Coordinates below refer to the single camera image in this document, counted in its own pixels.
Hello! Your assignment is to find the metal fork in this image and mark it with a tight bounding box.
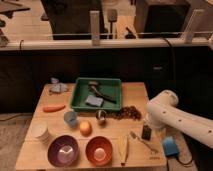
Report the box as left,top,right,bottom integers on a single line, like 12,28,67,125
130,131,158,154

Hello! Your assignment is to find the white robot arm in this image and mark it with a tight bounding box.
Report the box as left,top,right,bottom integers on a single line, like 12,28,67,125
144,90,213,149

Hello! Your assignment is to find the black eraser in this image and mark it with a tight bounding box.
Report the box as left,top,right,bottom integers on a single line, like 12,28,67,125
141,125,152,140

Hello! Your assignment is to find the orange bowl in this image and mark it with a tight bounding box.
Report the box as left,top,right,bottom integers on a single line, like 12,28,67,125
85,136,113,166

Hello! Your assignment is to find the blue object on floor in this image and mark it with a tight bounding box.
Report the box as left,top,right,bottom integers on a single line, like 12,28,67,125
162,136,179,157

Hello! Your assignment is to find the small metal cup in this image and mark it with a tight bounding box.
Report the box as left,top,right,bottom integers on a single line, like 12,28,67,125
96,110,106,125

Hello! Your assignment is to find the dark brush in tray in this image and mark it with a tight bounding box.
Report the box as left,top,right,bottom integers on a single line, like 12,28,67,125
88,81,116,103

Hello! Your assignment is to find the white paper cup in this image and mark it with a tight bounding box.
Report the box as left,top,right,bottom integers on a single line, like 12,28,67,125
32,122,51,143

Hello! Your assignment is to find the blue grey crumpled cloth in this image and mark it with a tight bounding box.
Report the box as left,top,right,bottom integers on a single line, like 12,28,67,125
49,78,68,94

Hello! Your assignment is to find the green plastic tray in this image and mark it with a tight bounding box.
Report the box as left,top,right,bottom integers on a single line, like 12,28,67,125
70,77,122,112

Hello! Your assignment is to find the blue cup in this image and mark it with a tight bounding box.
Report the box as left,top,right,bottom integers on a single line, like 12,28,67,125
64,111,77,127

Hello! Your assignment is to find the yellow banana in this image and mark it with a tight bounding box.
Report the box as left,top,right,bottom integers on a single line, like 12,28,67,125
118,135,128,166

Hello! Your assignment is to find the purple bowl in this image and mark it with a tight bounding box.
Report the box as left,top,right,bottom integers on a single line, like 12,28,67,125
47,135,79,167

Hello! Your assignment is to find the dark grape bunch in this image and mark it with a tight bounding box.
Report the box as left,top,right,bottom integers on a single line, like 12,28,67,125
114,106,142,120

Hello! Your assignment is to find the yellow orange fruit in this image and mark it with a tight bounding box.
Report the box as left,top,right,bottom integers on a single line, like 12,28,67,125
79,121,92,136

